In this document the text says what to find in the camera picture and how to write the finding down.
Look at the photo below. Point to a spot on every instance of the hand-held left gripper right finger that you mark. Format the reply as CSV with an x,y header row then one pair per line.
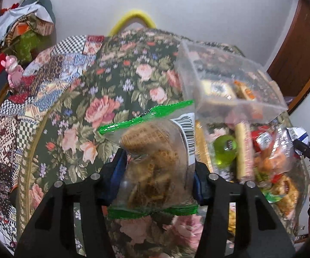
x,y
198,186

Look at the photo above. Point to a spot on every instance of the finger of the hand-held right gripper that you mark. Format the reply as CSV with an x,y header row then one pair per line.
x,y
309,150

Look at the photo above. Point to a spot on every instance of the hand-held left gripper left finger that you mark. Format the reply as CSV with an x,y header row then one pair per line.
x,y
116,172

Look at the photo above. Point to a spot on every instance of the white blue snack packet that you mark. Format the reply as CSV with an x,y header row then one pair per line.
x,y
297,134

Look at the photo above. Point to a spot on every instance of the clear green-edged snack bag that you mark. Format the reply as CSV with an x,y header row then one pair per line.
x,y
155,161

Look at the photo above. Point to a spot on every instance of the clear plastic container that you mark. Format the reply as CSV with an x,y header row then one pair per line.
x,y
224,67

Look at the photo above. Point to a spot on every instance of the green jelly cup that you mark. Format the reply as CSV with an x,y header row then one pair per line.
x,y
224,150

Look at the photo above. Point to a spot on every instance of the red snack packet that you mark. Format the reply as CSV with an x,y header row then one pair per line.
x,y
262,139

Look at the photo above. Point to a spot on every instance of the orange crisps packet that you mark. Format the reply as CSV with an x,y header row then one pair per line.
x,y
286,193

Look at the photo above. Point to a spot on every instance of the long biscuit packet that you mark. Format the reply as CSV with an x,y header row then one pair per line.
x,y
243,153

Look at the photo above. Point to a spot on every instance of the floral blanket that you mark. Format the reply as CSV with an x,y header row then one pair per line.
x,y
90,107

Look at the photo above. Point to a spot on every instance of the wooden door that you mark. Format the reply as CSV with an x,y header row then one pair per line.
x,y
300,59

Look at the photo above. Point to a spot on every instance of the patchwork quilt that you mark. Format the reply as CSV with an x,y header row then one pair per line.
x,y
36,86

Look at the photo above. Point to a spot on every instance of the pink toy figure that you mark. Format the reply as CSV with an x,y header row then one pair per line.
x,y
14,71

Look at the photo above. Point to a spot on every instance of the green printed cloth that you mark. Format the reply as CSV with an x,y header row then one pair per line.
x,y
30,45

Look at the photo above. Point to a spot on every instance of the yellow foam tube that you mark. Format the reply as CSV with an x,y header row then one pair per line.
x,y
133,17

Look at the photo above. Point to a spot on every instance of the pile of clothes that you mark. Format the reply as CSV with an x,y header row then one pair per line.
x,y
18,24

